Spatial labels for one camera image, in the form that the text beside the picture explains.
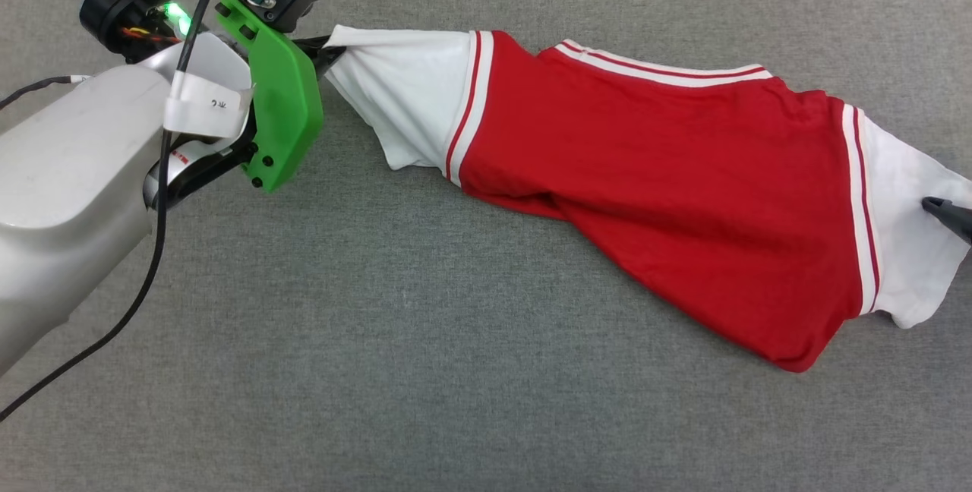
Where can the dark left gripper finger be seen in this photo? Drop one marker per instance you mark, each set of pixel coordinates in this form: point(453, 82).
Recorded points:
point(315, 42)
point(328, 61)

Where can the red and white shirt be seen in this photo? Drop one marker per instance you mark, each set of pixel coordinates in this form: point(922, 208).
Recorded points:
point(645, 173)

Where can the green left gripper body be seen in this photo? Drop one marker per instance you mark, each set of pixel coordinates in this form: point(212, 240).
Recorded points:
point(285, 112)

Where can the white tape label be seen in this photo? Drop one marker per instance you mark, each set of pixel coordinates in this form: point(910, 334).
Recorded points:
point(205, 105)

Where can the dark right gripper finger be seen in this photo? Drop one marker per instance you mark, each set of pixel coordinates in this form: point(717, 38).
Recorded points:
point(953, 217)

